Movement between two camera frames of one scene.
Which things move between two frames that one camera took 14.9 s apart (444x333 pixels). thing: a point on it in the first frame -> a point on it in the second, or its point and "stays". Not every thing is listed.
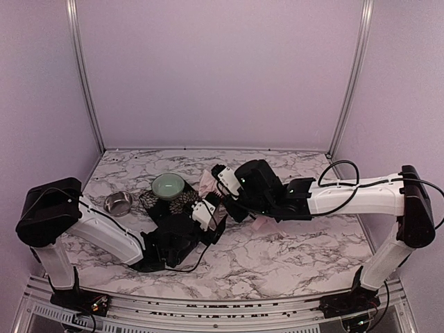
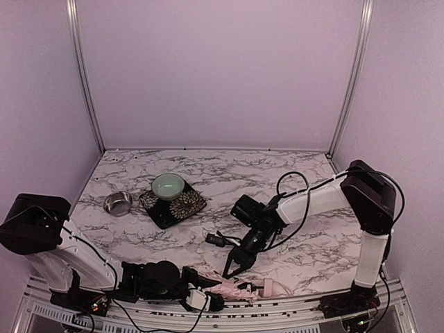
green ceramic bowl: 168,186 stays
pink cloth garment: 208,188 -> 234,288
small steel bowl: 118,203 stays
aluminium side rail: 38,315 stays
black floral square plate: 162,211 stays
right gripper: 234,209 -> 243,254
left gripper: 215,229 -> 189,277
